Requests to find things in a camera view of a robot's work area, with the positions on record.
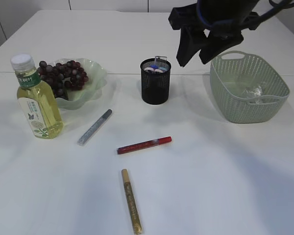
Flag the black mesh pen holder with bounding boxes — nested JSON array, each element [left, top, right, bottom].
[[140, 57, 171, 105]]

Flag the gold glitter marker pen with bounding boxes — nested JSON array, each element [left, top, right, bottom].
[[121, 169, 143, 235]]

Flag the artificial red grape bunch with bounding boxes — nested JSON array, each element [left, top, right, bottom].
[[37, 60, 90, 100]]

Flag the clear plastic ruler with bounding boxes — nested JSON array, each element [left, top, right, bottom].
[[154, 55, 167, 67]]

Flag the pink capped scissors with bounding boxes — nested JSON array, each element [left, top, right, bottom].
[[144, 67, 164, 74]]

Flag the grey marker pen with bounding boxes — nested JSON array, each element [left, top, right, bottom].
[[77, 109, 113, 146]]

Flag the yellow tea bottle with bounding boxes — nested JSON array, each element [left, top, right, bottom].
[[10, 54, 64, 139]]

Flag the clear plastic sheet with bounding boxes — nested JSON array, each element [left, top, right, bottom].
[[241, 84, 264, 98]]

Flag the green scalloped glass plate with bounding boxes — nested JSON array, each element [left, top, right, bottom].
[[47, 58, 107, 110]]

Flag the green woven plastic basket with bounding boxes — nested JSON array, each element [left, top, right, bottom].
[[210, 51, 290, 124]]

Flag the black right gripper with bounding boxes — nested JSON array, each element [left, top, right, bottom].
[[169, 4, 260, 67]]

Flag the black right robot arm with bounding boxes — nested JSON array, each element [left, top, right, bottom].
[[169, 0, 259, 67]]

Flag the red marker pen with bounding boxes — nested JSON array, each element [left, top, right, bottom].
[[117, 137, 172, 155]]

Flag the blue capped scissors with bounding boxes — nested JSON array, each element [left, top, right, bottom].
[[148, 65, 167, 72]]

